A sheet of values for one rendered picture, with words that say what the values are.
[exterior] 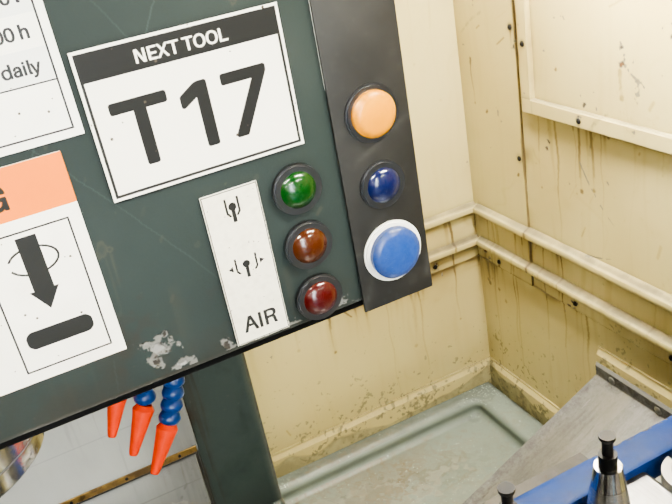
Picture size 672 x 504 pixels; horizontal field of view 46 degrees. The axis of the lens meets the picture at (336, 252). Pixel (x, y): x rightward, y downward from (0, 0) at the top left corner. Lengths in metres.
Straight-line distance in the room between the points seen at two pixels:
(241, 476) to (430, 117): 0.81
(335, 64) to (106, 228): 0.14
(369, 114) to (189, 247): 0.11
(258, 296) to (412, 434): 1.52
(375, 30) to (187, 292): 0.16
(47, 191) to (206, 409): 0.92
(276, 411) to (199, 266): 1.38
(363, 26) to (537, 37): 1.07
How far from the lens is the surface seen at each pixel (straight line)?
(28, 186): 0.38
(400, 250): 0.44
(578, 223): 1.53
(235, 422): 1.30
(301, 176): 0.41
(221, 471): 1.34
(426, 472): 1.86
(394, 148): 0.43
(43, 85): 0.37
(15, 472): 0.62
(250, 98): 0.39
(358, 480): 1.86
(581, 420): 1.60
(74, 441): 1.20
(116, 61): 0.37
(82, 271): 0.39
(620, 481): 0.79
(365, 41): 0.41
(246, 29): 0.39
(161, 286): 0.41
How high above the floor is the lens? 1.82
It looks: 26 degrees down
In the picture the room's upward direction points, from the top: 11 degrees counter-clockwise
